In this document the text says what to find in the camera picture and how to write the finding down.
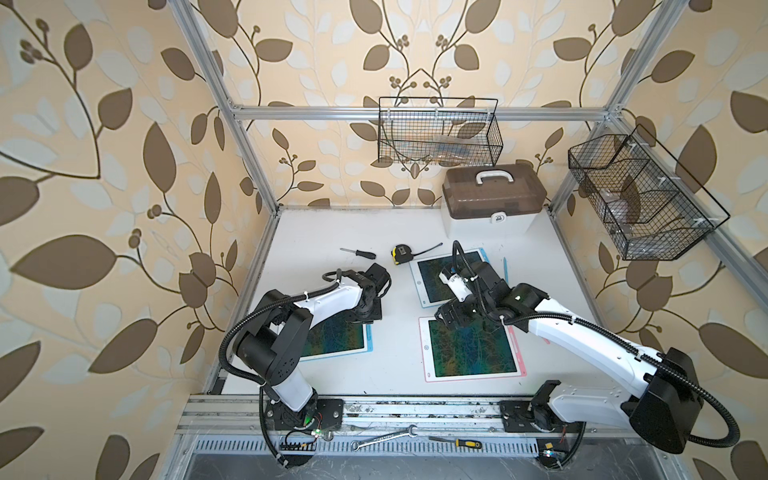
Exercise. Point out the black wire basket back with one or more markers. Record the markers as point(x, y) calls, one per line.
point(439, 130)

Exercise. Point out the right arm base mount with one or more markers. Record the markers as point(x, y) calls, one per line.
point(523, 416)

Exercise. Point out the black yellow tape measure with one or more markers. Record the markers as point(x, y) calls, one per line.
point(402, 253)

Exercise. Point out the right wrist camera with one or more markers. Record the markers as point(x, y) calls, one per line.
point(457, 285)

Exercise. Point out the black handled screwdriver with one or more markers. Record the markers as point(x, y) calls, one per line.
point(361, 253)

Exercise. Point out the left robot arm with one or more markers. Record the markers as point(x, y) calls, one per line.
point(265, 347)

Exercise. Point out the aluminium frame rail front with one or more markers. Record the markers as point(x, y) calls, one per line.
point(474, 416)

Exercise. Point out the brown lid storage box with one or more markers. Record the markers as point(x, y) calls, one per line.
point(490, 203)

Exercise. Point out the black wire basket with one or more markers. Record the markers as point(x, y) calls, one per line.
point(652, 206)
point(439, 130)

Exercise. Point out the silver wrench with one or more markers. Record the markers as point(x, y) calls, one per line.
point(409, 432)

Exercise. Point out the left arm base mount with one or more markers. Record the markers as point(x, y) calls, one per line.
point(319, 414)

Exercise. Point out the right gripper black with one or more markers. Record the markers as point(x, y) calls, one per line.
point(460, 318)

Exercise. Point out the yellow black screwdriver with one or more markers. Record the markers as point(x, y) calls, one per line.
point(458, 442)

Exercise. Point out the blue writing tablet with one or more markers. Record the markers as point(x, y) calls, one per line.
point(336, 337)
point(431, 290)

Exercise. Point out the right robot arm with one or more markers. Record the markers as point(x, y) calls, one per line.
point(656, 395)

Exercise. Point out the black wire basket right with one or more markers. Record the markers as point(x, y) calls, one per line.
point(652, 206)

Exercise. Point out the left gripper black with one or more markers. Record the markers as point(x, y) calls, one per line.
point(352, 317)

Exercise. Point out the pink writing tablet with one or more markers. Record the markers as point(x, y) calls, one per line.
point(469, 353)

